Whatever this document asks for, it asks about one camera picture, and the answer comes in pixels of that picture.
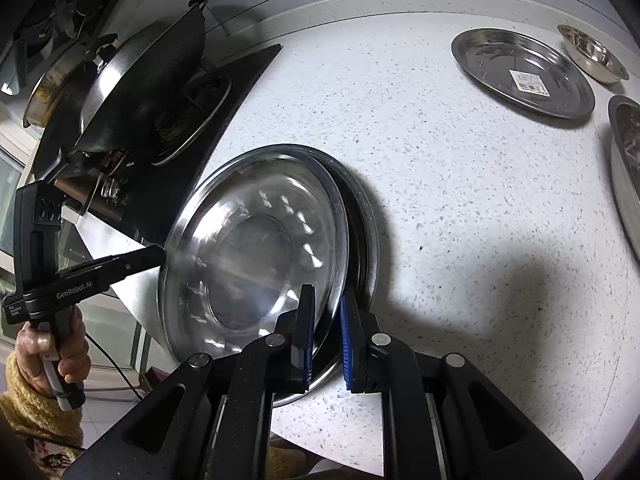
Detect large steel plate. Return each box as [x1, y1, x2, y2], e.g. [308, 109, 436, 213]
[157, 145, 351, 408]
[300, 150, 382, 406]

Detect black glass gas stove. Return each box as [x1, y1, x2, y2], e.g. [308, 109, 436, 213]
[32, 42, 283, 256]

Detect person's left hand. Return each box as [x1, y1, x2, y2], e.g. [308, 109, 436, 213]
[15, 306, 92, 398]

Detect steel wok with lid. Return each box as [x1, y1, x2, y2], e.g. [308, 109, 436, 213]
[52, 0, 223, 181]

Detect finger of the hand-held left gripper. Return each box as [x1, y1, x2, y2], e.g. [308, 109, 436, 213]
[55, 244, 167, 282]

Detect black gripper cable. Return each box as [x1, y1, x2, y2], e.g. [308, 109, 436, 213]
[80, 327, 151, 403]

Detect small steel bowl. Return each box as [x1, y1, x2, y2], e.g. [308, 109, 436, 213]
[557, 24, 630, 86]

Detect steel burner ring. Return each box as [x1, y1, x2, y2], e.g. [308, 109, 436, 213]
[150, 72, 233, 167]

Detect person's left forearm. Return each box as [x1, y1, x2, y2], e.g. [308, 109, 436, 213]
[0, 350, 87, 450]

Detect floral patterned clothing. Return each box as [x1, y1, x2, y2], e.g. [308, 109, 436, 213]
[20, 435, 86, 472]

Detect stainless steel bowls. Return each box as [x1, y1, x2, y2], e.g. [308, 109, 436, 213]
[451, 27, 597, 121]

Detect large steel bowl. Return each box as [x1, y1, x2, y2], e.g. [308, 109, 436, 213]
[607, 95, 640, 261]

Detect steel pot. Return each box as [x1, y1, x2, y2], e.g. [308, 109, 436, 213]
[22, 34, 117, 129]

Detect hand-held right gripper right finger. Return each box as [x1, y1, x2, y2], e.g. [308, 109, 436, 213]
[340, 287, 586, 480]

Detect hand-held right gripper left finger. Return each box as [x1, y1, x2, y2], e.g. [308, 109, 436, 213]
[60, 284, 317, 480]

